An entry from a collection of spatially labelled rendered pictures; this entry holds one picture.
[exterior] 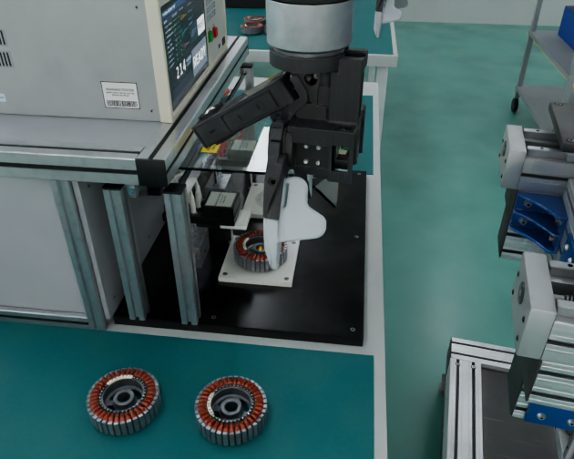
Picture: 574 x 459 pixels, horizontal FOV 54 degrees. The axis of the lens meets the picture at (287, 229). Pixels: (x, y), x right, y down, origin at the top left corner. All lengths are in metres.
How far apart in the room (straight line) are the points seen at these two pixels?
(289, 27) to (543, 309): 0.52
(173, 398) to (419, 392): 1.17
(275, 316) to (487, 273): 1.60
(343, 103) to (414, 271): 1.98
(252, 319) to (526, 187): 0.63
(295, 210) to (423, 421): 1.45
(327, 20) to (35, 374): 0.81
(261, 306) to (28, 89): 0.56
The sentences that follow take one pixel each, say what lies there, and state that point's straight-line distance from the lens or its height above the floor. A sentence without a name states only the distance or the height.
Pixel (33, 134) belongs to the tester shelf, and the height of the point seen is 1.11.
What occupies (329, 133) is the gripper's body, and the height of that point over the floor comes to 1.29.
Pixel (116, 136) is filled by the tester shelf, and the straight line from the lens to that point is 0.95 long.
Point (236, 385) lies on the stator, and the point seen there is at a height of 0.78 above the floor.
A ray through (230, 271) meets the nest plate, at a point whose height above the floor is 0.78.
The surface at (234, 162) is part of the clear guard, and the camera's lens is 0.94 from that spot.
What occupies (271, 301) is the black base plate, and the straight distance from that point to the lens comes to 1.09.
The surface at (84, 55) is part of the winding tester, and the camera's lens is 0.99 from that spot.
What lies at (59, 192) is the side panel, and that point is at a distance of 0.96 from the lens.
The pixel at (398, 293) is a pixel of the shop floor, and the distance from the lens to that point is 2.34.
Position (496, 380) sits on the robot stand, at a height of 0.21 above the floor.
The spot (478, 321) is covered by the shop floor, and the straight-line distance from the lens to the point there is 2.29.
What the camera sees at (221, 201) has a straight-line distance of 1.11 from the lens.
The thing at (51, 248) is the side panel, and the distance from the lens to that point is 1.05.
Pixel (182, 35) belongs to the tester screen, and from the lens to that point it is 1.04.
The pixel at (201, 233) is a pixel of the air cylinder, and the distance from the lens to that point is 1.20.
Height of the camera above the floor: 1.50
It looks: 34 degrees down
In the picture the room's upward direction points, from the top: straight up
